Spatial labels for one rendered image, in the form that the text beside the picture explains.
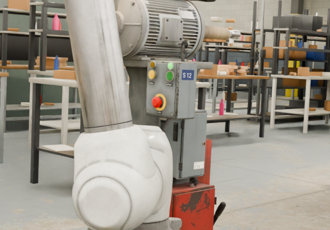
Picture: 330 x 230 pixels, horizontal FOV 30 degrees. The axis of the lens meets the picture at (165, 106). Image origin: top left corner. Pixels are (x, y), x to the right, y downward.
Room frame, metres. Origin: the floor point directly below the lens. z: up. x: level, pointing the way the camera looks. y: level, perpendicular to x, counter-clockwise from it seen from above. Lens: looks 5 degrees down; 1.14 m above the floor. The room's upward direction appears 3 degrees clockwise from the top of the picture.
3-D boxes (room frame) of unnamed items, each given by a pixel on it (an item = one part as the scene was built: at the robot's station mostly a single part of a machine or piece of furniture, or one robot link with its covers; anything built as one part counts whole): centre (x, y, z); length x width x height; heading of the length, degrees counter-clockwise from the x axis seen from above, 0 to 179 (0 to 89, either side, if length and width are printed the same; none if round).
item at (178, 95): (2.27, -0.05, 0.99); 0.24 x 0.21 x 0.26; 135
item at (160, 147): (1.44, 0.06, 0.87); 0.18 x 0.16 x 0.22; 170
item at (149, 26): (2.50, 0.06, 1.25); 0.41 x 0.27 x 0.26; 135
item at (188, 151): (2.44, -0.09, 0.93); 0.15 x 0.10 x 0.55; 135
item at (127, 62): (2.55, 0.02, 1.11); 0.36 x 0.24 x 0.04; 135
